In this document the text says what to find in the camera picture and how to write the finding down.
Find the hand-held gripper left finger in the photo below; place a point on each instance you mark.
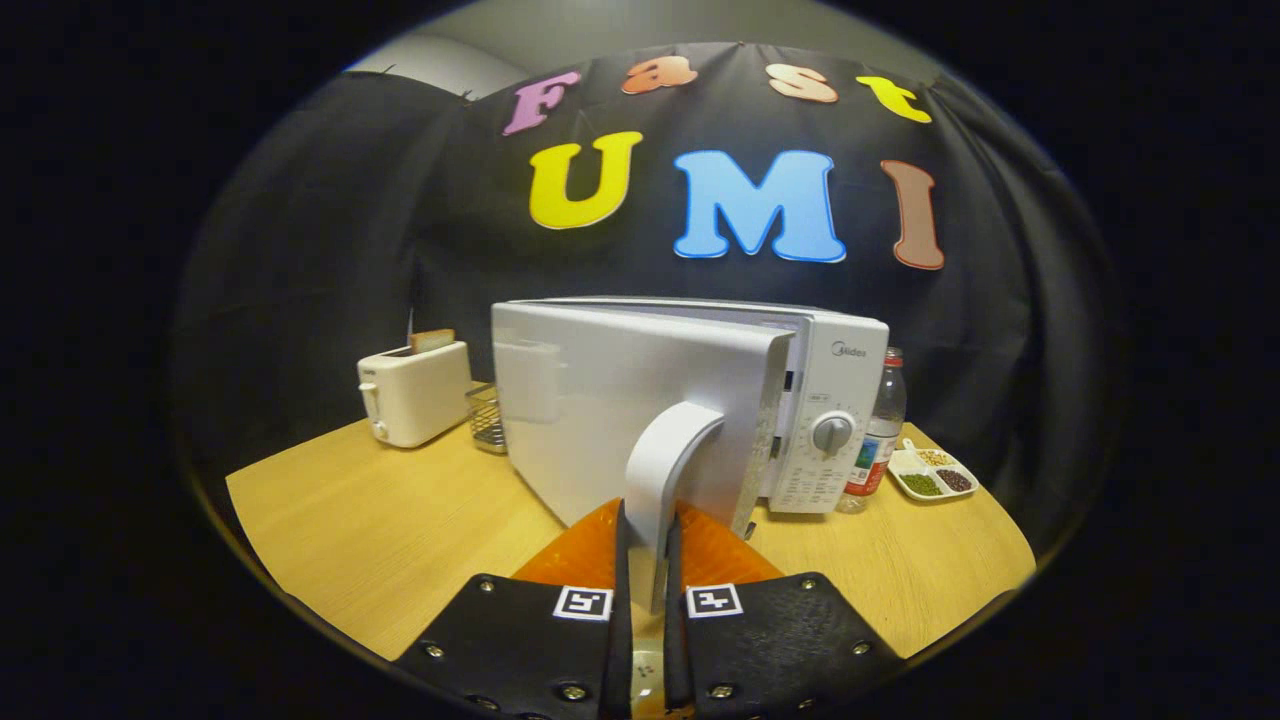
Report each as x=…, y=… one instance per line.
x=530, y=650

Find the white microwave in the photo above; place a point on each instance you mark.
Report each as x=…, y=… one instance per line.
x=600, y=400

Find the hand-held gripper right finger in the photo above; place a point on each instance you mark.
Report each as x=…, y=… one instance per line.
x=780, y=650

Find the clear plastic water bottle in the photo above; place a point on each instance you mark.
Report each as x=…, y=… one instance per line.
x=880, y=440

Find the white divided dish with beans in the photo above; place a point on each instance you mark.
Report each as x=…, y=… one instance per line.
x=932, y=472

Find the white toaster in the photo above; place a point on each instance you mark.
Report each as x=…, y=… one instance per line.
x=420, y=395

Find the toast slice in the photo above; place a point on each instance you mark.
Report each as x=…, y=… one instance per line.
x=433, y=341

